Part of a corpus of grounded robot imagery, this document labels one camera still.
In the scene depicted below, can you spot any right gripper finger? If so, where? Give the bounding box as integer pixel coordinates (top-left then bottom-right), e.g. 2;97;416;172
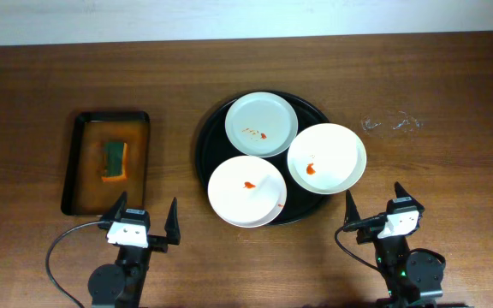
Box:
394;181;414;200
344;190;360;223

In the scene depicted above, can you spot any white plate with sauce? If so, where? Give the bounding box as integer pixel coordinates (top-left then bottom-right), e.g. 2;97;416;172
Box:
207;156;287;228

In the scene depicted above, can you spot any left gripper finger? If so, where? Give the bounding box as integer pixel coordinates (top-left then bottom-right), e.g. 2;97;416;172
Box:
99;192;128;225
164;198;181;246

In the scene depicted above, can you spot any orange green scrub sponge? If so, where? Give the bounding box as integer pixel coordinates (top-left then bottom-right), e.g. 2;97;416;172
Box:
101;141;128;182

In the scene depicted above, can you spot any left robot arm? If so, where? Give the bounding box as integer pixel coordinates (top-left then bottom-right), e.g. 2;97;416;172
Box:
88;192;181;308

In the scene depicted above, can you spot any grey-white plate with sauce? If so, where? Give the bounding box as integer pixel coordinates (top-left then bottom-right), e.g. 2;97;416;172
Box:
224;92;299;157

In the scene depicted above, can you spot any cream plate with sauce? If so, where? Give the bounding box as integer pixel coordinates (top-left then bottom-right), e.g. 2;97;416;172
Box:
287;123;367;195

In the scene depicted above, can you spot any black rectangular water tray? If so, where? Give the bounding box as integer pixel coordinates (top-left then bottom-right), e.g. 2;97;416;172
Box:
61;110;151;216

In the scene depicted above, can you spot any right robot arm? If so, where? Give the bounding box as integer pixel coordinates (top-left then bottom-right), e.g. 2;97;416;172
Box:
335;182;446;307

